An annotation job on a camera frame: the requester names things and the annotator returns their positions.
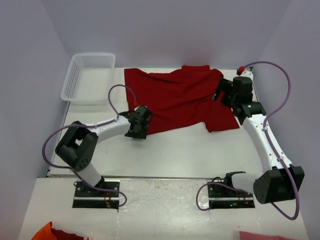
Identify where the red t shirt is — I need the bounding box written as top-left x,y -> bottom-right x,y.
124,65 -> 239,135

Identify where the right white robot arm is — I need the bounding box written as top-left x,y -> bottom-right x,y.
212,76 -> 305,204

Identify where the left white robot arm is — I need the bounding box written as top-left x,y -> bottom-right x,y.
55,105 -> 153,197

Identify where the white plastic mesh basket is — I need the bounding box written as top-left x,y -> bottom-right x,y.
60,52 -> 116,106

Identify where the dark red folded cloth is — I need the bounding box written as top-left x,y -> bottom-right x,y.
51,228 -> 89,240

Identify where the orange folded cloth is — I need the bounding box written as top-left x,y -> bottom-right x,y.
31,221 -> 57,240

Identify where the pink folded cloth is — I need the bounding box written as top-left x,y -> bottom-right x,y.
239,231 -> 288,240

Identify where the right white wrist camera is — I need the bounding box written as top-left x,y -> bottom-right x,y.
236,66 -> 254,80

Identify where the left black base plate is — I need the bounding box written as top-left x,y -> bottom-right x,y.
72,181 -> 120,210

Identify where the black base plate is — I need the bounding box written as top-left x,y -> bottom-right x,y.
207,177 -> 255,210
72,181 -> 120,210

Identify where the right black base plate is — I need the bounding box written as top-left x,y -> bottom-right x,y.
207,177 -> 255,210

